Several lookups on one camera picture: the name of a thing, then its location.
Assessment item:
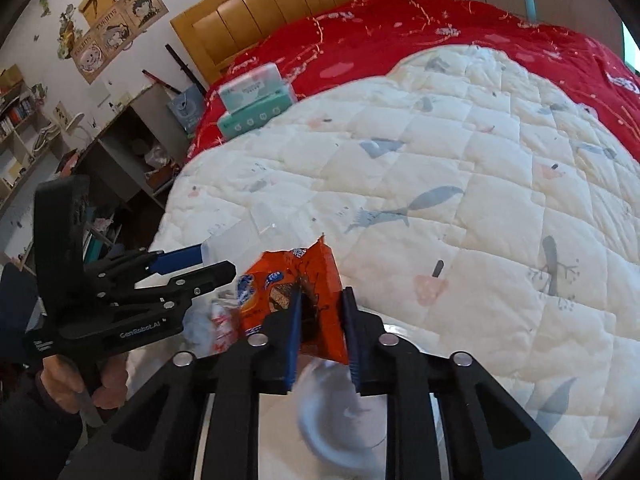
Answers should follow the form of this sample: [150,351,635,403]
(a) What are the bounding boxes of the person's left forearm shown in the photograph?
[0,360,86,480]

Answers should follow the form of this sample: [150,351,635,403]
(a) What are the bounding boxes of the clear plastic container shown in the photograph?
[200,215,286,271]

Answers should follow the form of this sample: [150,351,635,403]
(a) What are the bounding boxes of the wooden bed headboard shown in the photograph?
[170,0,431,86]

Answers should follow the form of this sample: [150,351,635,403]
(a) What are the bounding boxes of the white quilted blanket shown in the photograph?
[125,44,640,480]

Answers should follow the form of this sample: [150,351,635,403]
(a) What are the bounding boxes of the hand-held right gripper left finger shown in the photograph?
[57,280,306,480]

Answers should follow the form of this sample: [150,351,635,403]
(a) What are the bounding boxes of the white paper cup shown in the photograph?
[296,357,393,478]

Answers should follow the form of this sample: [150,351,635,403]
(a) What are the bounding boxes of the white desk lamp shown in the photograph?
[65,112,93,141]

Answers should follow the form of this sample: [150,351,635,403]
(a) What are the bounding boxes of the brown cartoon wall poster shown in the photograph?
[80,0,121,26]
[72,35,108,84]
[120,0,168,23]
[95,7,133,56]

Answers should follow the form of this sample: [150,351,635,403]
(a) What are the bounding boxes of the orange snack wrapper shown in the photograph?
[235,235,351,366]

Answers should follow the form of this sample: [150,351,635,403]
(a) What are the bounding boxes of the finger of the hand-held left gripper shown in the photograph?
[85,243,207,287]
[95,260,237,309]

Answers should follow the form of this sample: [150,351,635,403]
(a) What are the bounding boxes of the white tissue pack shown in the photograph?
[217,62,283,111]

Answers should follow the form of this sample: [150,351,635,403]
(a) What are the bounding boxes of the white bookshelf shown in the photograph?
[0,65,51,201]

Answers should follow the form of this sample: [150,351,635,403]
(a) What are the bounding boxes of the cartoon figure wall sticker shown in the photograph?
[57,5,83,58]

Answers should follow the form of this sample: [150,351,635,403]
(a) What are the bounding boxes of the grey open shelf unit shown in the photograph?
[0,82,183,271]

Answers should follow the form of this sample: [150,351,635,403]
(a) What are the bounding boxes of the person's left hand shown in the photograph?
[37,352,128,413]

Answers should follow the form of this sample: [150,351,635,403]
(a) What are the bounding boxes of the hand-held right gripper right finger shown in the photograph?
[341,286,583,480]

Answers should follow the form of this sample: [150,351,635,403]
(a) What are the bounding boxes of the teal tissue pack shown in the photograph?
[217,82,297,142]

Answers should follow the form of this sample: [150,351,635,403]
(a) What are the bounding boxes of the blue paper bag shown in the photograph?
[166,85,207,133]

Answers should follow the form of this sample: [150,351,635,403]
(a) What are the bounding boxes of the dark toy sword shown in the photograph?
[165,44,208,93]
[142,69,183,95]

